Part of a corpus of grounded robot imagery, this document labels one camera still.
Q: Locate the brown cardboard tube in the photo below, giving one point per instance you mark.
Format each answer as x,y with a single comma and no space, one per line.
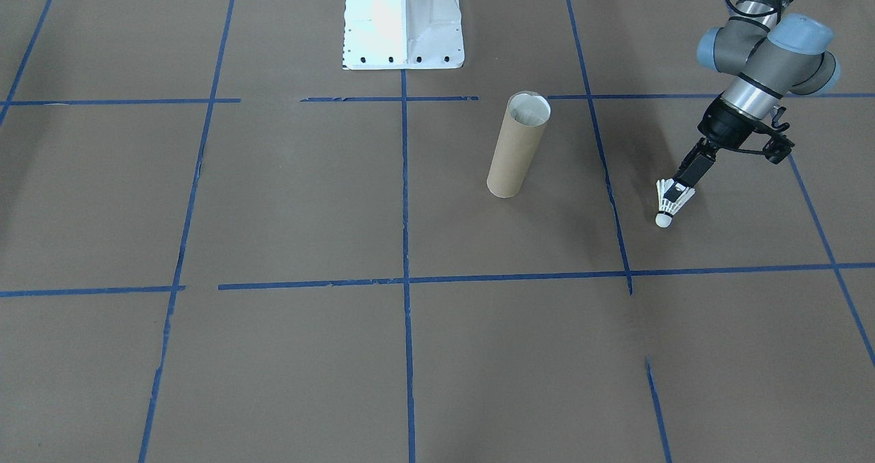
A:
516,152

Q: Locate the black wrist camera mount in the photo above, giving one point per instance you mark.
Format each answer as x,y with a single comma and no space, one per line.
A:
776,141

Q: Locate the white pedestal column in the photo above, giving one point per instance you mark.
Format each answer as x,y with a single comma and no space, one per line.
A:
403,18

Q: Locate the white badminton shuttlecock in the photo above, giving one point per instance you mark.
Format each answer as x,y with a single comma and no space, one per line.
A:
671,206

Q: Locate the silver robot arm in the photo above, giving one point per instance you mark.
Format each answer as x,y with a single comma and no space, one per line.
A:
769,53

